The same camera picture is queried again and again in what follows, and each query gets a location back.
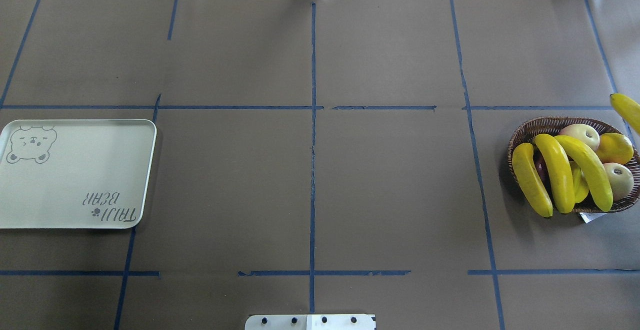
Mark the dark red fruit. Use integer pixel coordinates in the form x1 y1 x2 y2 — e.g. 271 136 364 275
534 150 550 186

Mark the small yellow banana piece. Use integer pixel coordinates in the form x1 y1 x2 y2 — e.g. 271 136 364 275
569 161 590 204

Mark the white bear print tray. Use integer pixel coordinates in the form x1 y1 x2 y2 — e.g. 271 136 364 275
0 119 157 229

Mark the pink white peach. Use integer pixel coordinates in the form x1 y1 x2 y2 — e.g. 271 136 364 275
559 123 601 152
603 163 634 201

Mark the white metal base plate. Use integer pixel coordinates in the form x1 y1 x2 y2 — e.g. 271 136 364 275
244 313 377 329

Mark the yellow orange mango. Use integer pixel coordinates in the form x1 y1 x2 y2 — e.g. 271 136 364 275
595 132 634 164

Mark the white paper tag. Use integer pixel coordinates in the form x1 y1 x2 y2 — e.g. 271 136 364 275
579 213 606 224

